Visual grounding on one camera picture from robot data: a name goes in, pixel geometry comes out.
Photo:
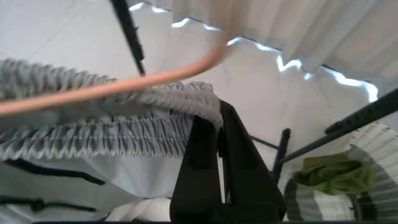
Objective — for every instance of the white laundry basket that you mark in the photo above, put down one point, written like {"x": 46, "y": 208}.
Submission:
{"x": 379, "y": 149}

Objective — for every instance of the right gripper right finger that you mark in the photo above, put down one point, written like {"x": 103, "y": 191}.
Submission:
{"x": 255, "y": 193}

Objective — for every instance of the pink clothes hanger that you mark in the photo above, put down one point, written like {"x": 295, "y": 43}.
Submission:
{"x": 93, "y": 90}

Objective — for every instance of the pale grey shorts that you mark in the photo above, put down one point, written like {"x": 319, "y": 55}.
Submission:
{"x": 124, "y": 137}

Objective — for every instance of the green garment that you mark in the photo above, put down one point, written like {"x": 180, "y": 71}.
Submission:
{"x": 335, "y": 174}

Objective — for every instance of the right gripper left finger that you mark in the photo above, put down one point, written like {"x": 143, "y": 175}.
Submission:
{"x": 196, "y": 186}

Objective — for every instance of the black clothes rack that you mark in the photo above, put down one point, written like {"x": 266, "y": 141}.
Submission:
{"x": 130, "y": 34}

